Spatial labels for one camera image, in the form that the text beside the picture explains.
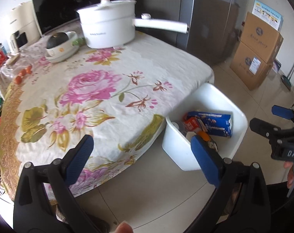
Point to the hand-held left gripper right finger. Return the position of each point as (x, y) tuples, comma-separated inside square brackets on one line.
[(206, 160)]

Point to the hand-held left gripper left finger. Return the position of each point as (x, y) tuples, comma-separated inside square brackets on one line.
[(78, 160)]

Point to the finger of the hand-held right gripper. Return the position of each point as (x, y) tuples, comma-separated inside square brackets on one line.
[(263, 127), (282, 111)]

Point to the orange peel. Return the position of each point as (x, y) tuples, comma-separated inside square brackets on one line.
[(203, 136)]

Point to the orange snack packet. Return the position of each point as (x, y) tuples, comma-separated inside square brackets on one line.
[(193, 123)]

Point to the clear plastic water bottle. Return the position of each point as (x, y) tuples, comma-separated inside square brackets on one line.
[(182, 128)]

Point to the white plastic bin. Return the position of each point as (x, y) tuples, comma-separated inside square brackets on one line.
[(210, 97)]

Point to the person's right hand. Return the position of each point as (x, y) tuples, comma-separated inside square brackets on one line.
[(290, 174)]

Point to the person's left hand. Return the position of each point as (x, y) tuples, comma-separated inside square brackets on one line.
[(124, 227)]

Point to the green broom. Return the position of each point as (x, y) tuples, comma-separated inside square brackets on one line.
[(286, 81)]

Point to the small purple white box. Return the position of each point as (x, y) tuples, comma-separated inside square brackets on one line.
[(277, 66)]

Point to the floral tablecloth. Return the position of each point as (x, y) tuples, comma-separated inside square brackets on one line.
[(101, 97)]

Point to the blue white printed box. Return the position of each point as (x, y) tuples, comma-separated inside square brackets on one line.
[(268, 14)]

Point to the small orange fruit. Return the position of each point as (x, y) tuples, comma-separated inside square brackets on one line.
[(29, 69), (23, 72), (18, 79)]

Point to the white bowl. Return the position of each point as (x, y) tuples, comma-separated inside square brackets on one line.
[(64, 49)]

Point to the grey refrigerator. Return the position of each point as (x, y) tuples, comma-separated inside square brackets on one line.
[(205, 29)]

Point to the glass jar with wooden lid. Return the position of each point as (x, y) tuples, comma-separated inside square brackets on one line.
[(12, 63)]

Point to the small-flower white cloth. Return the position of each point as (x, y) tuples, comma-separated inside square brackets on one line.
[(33, 51)]

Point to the small green ornament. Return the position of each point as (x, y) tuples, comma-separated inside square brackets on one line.
[(78, 42)]

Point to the dark green squash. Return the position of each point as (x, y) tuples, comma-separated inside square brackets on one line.
[(57, 40)]

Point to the red lidded jar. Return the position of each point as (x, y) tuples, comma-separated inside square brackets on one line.
[(0, 57)]

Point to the white electric pot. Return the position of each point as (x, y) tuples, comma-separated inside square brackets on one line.
[(105, 24)]

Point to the cream air fryer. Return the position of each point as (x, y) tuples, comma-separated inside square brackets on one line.
[(23, 21)]

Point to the black microwave oven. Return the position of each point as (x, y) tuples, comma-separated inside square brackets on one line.
[(57, 9)]

